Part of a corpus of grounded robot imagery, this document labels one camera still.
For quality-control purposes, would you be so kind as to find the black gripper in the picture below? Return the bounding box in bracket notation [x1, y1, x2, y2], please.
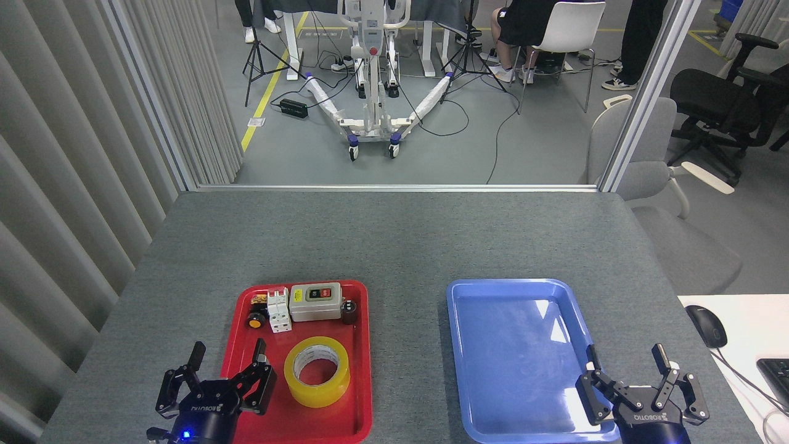
[576, 343, 710, 444]
[147, 338, 277, 444]

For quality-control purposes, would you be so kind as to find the yellow tape roll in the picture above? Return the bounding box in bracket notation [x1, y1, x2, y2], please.
[284, 336, 351, 408]

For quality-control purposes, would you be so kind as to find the black computer mouse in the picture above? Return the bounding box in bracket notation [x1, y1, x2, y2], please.
[685, 305, 728, 350]

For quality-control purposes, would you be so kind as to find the white circuit breaker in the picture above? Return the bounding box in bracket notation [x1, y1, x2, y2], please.
[266, 287, 293, 334]

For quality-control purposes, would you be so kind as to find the white desk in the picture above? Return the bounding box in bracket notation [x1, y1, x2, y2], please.
[678, 294, 789, 444]

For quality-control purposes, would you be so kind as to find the blue plastic tray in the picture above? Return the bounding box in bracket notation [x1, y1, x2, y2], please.
[446, 278, 620, 444]

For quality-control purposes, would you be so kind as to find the black keyboard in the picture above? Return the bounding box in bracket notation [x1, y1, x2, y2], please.
[756, 358, 789, 413]

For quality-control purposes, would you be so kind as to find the red plastic tray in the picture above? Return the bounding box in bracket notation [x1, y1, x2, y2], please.
[219, 279, 373, 444]

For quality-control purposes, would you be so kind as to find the grey office chair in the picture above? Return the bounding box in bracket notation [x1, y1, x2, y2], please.
[579, 94, 743, 295]

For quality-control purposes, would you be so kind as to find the black office chair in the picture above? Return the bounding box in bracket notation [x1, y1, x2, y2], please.
[669, 33, 789, 187]

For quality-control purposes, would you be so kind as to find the black tripod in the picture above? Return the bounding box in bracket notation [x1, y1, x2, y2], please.
[242, 0, 307, 107]
[439, 0, 509, 104]

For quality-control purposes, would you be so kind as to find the white-legged table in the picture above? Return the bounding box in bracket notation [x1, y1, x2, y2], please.
[259, 0, 475, 81]

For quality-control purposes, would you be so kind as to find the white stand on wheels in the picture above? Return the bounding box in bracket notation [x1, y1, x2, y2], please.
[304, 0, 456, 162]

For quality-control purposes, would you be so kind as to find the standing person in black trousers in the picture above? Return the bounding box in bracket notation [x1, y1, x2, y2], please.
[602, 0, 668, 91]

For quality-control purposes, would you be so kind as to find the standing person with white shoes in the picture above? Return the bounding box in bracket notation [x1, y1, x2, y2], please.
[235, 0, 282, 44]

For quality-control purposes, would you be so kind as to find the white plastic chair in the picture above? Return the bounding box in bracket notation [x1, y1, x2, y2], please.
[517, 1, 607, 115]

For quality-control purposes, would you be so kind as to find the seated person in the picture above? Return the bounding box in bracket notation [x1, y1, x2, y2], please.
[490, 0, 565, 84]

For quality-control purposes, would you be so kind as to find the blue bin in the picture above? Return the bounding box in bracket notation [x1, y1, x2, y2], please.
[715, 0, 745, 25]

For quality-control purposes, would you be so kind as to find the black mouse cable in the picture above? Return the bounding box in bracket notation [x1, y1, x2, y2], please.
[715, 347, 789, 420]

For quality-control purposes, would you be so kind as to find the grey push button switch box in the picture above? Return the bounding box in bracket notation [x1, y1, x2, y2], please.
[289, 282, 343, 323]

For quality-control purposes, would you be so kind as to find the silver frame rail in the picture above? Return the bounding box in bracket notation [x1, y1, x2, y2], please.
[196, 183, 600, 193]

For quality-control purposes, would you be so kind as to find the silver frame post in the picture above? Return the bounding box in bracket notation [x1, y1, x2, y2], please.
[598, 0, 703, 193]

